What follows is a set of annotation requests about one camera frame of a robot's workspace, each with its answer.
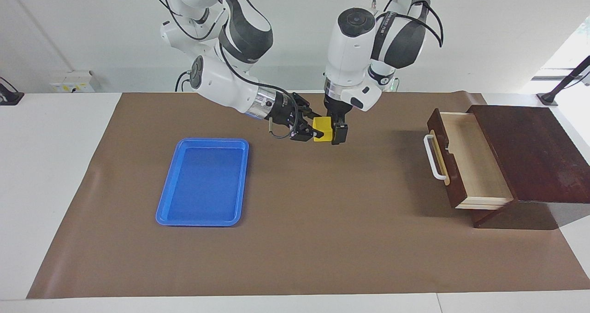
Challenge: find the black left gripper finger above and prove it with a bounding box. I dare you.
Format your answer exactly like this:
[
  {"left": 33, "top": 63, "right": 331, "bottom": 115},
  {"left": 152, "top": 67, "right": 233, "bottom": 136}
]
[{"left": 331, "top": 122, "right": 349, "bottom": 146}]

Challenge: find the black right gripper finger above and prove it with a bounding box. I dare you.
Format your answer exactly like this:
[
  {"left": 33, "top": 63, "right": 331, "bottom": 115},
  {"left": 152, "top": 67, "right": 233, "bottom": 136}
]
[
  {"left": 293, "top": 94, "right": 323, "bottom": 120},
  {"left": 289, "top": 122, "right": 325, "bottom": 143}
]

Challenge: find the yellow cube block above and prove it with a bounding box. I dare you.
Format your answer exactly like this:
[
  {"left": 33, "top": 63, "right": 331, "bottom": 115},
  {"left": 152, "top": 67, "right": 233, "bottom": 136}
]
[{"left": 313, "top": 116, "right": 333, "bottom": 142}]

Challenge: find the white drawer handle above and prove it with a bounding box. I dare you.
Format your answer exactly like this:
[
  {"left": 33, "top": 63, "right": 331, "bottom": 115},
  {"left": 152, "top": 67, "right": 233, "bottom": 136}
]
[{"left": 423, "top": 134, "right": 450, "bottom": 181}]

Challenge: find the wooden drawer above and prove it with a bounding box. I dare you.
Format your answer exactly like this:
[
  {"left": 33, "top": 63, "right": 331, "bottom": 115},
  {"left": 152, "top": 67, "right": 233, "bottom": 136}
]
[{"left": 423, "top": 109, "right": 514, "bottom": 211}]

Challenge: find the dark wooden drawer cabinet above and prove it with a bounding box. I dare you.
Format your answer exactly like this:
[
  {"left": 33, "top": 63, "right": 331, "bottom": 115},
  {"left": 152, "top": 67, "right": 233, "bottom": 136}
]
[{"left": 466, "top": 105, "right": 590, "bottom": 230}]

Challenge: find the brown table mat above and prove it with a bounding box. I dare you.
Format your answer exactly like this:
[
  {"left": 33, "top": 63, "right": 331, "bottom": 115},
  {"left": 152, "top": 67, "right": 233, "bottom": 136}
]
[{"left": 26, "top": 90, "right": 590, "bottom": 300}]

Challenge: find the blue plastic tray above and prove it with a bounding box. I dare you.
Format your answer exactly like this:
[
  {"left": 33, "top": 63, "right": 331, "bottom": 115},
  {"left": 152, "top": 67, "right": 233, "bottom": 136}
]
[{"left": 155, "top": 138, "right": 250, "bottom": 227}]

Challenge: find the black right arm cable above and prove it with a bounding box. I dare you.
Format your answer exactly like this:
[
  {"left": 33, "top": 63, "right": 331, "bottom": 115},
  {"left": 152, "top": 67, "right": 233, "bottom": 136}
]
[{"left": 145, "top": 0, "right": 300, "bottom": 140}]

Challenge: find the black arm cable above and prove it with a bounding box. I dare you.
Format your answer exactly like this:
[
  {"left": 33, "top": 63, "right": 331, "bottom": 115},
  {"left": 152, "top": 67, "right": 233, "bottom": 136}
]
[
  {"left": 371, "top": 0, "right": 444, "bottom": 48},
  {"left": 145, "top": 0, "right": 300, "bottom": 140}
]

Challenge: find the beige handle backplate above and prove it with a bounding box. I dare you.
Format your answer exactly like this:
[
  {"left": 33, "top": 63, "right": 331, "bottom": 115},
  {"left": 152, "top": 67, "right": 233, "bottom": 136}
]
[{"left": 431, "top": 130, "right": 450, "bottom": 185}]

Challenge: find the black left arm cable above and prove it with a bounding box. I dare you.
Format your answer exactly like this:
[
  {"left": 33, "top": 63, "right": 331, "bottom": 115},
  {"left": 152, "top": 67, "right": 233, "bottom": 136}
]
[{"left": 371, "top": 0, "right": 444, "bottom": 48}]

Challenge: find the white wall socket box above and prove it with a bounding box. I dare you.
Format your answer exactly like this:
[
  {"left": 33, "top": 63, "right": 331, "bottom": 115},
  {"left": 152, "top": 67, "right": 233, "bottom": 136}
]
[{"left": 50, "top": 71, "right": 95, "bottom": 94}]

